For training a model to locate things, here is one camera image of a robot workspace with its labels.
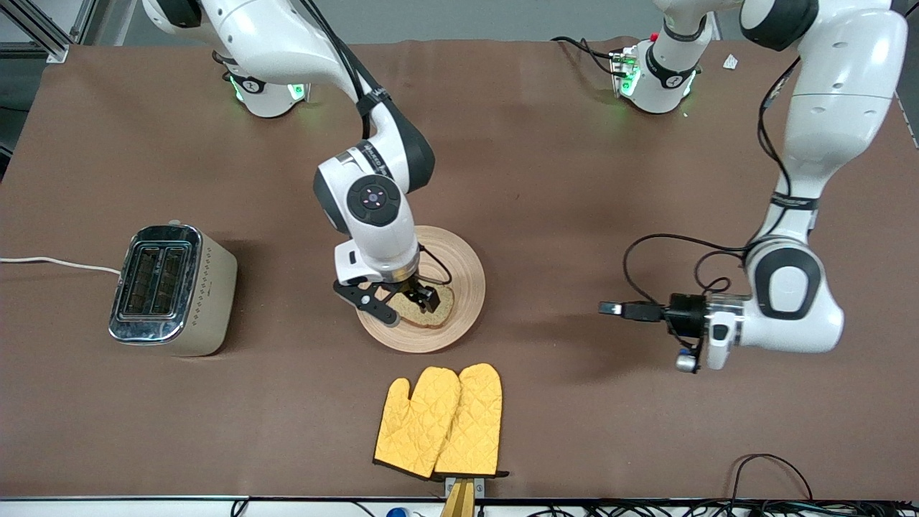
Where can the brown bread toast slice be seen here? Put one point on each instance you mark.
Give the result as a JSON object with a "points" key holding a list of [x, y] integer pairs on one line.
{"points": [[443, 305]]}

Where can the round wooden plate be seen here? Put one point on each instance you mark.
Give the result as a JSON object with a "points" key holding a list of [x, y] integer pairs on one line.
{"points": [[467, 273]]}

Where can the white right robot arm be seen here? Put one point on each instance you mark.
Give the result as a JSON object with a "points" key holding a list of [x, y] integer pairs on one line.
{"points": [[373, 230]]}

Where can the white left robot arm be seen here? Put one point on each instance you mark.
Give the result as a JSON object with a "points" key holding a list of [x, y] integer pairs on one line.
{"points": [[840, 108]]}

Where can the yellow quilted oven mitt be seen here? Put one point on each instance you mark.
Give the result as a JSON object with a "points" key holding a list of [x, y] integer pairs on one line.
{"points": [[413, 431], [474, 424]]}

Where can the brown table cover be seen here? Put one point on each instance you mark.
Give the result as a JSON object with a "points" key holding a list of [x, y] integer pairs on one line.
{"points": [[574, 179]]}

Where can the cream and chrome toaster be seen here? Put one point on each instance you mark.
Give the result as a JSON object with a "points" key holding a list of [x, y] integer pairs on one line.
{"points": [[204, 294]]}

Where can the wooden stick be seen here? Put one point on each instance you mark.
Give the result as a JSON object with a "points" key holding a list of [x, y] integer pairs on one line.
{"points": [[459, 502]]}

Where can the white paper scrap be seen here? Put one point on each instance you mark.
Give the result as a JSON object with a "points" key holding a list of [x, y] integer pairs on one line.
{"points": [[730, 62]]}

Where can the small metal bracket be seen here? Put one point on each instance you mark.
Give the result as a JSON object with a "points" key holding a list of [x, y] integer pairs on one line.
{"points": [[479, 487]]}

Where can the aluminium frame profile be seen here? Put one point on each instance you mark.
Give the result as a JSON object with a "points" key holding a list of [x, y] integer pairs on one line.
{"points": [[50, 39]]}

